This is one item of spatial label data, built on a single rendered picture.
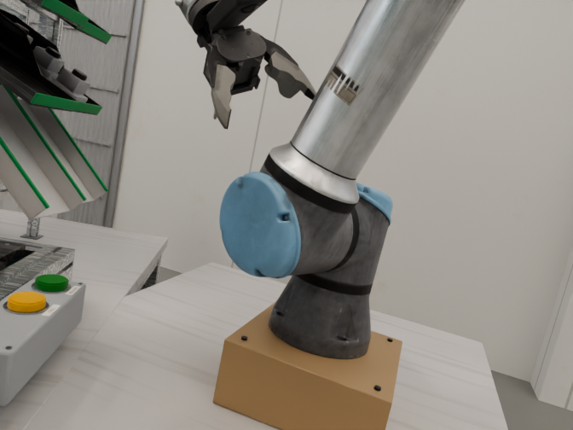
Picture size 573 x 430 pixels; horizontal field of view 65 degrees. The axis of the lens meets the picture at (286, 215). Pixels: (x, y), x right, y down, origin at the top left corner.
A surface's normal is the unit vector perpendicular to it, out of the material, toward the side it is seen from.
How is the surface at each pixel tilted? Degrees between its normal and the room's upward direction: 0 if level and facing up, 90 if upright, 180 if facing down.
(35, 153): 90
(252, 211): 95
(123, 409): 0
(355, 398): 90
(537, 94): 90
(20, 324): 0
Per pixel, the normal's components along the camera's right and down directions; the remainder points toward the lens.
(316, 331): -0.09, -0.20
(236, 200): -0.68, 0.07
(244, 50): 0.29, -0.39
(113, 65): -0.31, 0.08
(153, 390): 0.20, -0.97
